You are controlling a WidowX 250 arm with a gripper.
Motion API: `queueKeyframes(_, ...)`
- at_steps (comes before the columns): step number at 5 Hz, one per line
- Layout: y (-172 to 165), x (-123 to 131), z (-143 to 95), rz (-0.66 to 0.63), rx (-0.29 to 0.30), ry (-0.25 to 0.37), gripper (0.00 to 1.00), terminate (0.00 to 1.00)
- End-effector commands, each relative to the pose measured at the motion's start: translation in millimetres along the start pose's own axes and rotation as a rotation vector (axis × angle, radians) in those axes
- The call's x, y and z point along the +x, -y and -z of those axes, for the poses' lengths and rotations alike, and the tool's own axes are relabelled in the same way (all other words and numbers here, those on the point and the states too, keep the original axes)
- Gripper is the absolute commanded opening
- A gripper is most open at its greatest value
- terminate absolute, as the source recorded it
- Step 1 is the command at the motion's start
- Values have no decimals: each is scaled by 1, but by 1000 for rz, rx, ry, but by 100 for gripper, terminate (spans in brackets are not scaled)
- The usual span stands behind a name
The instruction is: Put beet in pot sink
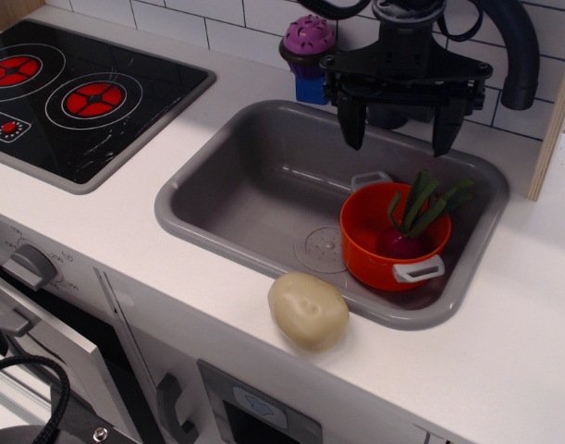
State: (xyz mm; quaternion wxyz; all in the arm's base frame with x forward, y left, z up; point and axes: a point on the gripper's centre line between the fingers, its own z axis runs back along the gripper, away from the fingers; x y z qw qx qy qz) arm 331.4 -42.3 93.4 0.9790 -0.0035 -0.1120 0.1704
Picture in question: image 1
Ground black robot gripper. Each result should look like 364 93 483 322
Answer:
320 23 493 157

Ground purple toy beet green leaves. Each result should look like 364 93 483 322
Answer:
375 169 474 260

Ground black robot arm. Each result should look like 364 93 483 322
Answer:
320 1 493 156

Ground grey plastic sink basin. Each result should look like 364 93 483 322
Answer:
154 101 509 330

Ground dark grey toy faucet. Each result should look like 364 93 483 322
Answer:
367 1 540 130

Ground light wooden side panel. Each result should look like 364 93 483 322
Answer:
526 68 565 202

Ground beige toy potato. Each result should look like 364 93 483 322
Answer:
267 272 350 352

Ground black toy stove top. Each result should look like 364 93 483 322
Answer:
0 19 216 194

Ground grey oven knob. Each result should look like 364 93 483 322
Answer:
2 244 58 290

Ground toy oven door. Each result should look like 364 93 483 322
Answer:
0 278 141 441

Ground orange toy pot grey handles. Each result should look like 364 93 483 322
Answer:
339 182 452 291

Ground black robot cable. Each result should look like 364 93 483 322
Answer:
296 0 374 21

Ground grey cabinet door handle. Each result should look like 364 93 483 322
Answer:
155 374 199 444

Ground grey oven door handle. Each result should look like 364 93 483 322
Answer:
0 298 37 338

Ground black braided cable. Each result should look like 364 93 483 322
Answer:
0 354 72 444

